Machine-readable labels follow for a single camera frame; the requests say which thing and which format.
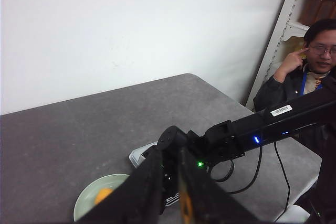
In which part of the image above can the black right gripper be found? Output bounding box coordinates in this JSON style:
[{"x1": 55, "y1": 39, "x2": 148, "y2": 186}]
[{"x1": 155, "y1": 126, "x2": 210, "y2": 208}]

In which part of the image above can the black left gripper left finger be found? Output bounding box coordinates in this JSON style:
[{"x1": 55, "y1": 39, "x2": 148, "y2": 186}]
[{"x1": 76, "y1": 147, "x2": 163, "y2": 223}]

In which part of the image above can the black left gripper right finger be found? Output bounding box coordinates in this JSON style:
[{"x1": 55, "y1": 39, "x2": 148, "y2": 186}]
[{"x1": 178, "y1": 147, "x2": 259, "y2": 223}]

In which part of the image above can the yellow corn cob piece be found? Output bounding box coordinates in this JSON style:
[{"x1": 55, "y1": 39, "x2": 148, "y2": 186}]
[{"x1": 94, "y1": 188, "x2": 113, "y2": 205}]

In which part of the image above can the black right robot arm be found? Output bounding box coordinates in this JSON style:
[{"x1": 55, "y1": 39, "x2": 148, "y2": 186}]
[{"x1": 143, "y1": 71, "x2": 335, "y2": 204}]

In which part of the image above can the silver digital kitchen scale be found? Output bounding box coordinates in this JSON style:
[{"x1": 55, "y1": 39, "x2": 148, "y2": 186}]
[{"x1": 129, "y1": 141, "x2": 179, "y2": 207}]

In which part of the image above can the green shallow plate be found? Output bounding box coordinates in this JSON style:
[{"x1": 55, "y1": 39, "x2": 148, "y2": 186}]
[{"x1": 73, "y1": 174, "x2": 129, "y2": 221}]

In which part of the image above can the seated man with glasses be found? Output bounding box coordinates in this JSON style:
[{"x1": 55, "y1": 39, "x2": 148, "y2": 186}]
[{"x1": 254, "y1": 18, "x2": 335, "y2": 111}]

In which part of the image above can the white metal shelf rack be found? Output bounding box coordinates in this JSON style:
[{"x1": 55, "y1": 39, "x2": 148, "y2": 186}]
[{"x1": 244, "y1": 0, "x2": 336, "y2": 109}]

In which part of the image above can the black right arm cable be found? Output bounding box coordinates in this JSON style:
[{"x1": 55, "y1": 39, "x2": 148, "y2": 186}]
[{"x1": 207, "y1": 140, "x2": 292, "y2": 214}]

